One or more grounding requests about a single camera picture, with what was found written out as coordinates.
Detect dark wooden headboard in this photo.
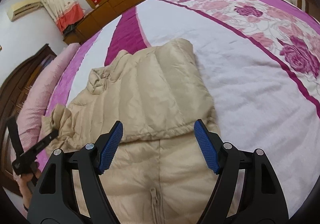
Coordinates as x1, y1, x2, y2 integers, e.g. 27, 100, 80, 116
0, 44, 56, 196

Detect white wall air conditioner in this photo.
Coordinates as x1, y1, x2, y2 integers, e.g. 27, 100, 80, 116
7, 0, 43, 21

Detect beige down jacket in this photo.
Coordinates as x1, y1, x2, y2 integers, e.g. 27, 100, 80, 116
42, 39, 220, 223

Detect pink floral bed cover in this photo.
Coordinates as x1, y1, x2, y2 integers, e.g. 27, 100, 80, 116
45, 0, 319, 216

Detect pink folded quilt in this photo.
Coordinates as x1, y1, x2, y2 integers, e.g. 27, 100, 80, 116
16, 43, 80, 151

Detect floral curtain with red hem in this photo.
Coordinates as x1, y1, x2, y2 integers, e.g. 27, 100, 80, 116
40, 0, 84, 33

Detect person's left hand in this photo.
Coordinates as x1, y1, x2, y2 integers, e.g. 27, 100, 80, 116
16, 174, 33, 210

